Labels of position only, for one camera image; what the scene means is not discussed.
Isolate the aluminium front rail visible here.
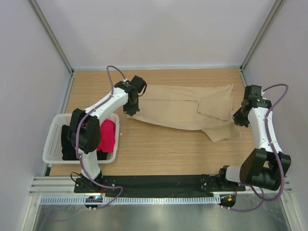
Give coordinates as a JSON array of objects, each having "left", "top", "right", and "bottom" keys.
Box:
[{"left": 28, "top": 173, "right": 293, "bottom": 196}]

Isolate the pink t shirt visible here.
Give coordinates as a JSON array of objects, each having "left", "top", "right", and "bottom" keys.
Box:
[{"left": 97, "top": 119, "right": 116, "bottom": 153}]

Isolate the purple cable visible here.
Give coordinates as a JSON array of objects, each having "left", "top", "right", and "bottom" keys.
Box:
[
  {"left": 55, "top": 64, "right": 128, "bottom": 222},
  {"left": 226, "top": 83, "right": 289, "bottom": 212}
]

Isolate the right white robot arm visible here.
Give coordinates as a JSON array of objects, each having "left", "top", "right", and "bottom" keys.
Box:
[{"left": 217, "top": 96, "right": 291, "bottom": 191}]

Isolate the white plastic laundry basket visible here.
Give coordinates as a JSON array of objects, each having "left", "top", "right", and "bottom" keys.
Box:
[{"left": 42, "top": 113, "right": 120, "bottom": 164}]

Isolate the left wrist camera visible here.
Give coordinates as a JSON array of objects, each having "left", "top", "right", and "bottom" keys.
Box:
[{"left": 130, "top": 76, "right": 147, "bottom": 96}]

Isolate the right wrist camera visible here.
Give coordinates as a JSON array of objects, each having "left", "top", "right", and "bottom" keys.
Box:
[{"left": 243, "top": 85, "right": 262, "bottom": 100}]

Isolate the black t shirt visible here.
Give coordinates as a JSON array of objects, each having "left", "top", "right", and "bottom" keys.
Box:
[{"left": 61, "top": 125, "right": 108, "bottom": 161}]

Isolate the white slotted cable duct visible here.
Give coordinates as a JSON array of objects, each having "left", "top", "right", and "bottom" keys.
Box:
[{"left": 40, "top": 194, "right": 220, "bottom": 205}]

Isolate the left aluminium frame post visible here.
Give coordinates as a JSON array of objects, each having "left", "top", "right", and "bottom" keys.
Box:
[{"left": 28, "top": 0, "right": 74, "bottom": 75}]

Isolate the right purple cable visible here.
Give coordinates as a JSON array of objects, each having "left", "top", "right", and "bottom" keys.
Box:
[{"left": 226, "top": 83, "right": 289, "bottom": 212}]

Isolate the right aluminium frame post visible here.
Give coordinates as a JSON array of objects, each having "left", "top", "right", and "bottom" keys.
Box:
[{"left": 240, "top": 0, "right": 285, "bottom": 73}]

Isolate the beige t shirt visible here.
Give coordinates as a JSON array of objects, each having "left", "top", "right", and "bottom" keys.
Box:
[{"left": 132, "top": 84, "right": 241, "bottom": 142}]

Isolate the aluminium frame post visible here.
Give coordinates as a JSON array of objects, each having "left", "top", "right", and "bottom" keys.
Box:
[
  {"left": 240, "top": 0, "right": 285, "bottom": 73},
  {"left": 28, "top": 0, "right": 74, "bottom": 75}
]

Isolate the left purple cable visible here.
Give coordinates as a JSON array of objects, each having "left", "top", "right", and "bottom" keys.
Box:
[{"left": 55, "top": 64, "right": 128, "bottom": 222}]

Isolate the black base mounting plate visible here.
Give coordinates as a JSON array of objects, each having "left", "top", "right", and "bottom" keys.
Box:
[{"left": 73, "top": 175, "right": 246, "bottom": 198}]

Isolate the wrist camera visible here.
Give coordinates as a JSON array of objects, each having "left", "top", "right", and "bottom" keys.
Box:
[
  {"left": 243, "top": 85, "right": 262, "bottom": 100},
  {"left": 130, "top": 76, "right": 147, "bottom": 96}
]

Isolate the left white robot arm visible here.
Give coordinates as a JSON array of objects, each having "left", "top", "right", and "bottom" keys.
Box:
[{"left": 68, "top": 76, "right": 147, "bottom": 193}]

